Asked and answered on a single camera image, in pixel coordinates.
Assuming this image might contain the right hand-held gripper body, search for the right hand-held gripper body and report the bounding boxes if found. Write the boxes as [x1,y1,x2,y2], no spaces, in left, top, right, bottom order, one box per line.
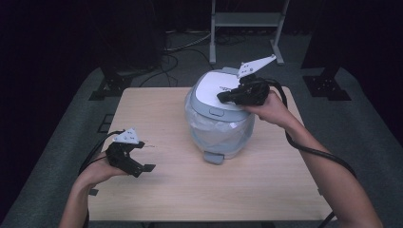
[232,54,278,106]

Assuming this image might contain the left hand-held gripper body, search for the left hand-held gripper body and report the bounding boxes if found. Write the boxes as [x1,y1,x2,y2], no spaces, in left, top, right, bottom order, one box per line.
[105,127,146,178]

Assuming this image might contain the grey pedal bin white lid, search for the grey pedal bin white lid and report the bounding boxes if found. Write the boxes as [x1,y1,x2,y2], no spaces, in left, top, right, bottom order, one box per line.
[183,66,259,165]

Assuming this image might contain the person's left hand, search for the person's left hand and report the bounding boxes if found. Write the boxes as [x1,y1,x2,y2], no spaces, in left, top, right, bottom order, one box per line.
[76,151,128,188]

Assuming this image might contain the person's right hand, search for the person's right hand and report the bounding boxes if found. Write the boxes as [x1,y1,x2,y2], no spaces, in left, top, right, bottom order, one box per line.
[240,89,299,129]

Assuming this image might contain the black floor outlet box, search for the black floor outlet box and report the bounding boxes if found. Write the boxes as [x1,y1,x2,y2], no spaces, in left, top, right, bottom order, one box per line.
[96,113,116,134]

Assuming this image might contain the clear plastic bin liner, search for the clear plastic bin liner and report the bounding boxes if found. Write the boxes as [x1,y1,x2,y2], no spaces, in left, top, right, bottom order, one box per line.
[184,100,256,154]

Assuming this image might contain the black stand base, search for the black stand base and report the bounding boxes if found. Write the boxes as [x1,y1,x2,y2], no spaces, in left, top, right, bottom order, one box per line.
[302,66,353,102]
[88,66,135,102]

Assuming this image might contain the white metal stand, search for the white metal stand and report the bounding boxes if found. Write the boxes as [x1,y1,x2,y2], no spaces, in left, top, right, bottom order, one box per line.
[208,0,291,67]

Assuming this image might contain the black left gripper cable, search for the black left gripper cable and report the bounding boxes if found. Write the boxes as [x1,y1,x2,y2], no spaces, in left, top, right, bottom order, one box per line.
[77,128,126,176]

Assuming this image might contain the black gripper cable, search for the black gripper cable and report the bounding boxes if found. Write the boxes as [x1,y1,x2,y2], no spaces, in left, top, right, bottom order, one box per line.
[265,78,358,228]
[77,128,126,176]

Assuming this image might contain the black floor cables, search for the black floor cables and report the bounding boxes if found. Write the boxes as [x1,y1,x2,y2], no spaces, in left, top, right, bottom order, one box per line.
[138,30,217,88]

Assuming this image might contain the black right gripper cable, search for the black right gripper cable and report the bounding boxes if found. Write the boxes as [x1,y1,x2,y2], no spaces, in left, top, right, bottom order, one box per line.
[265,78,358,228]

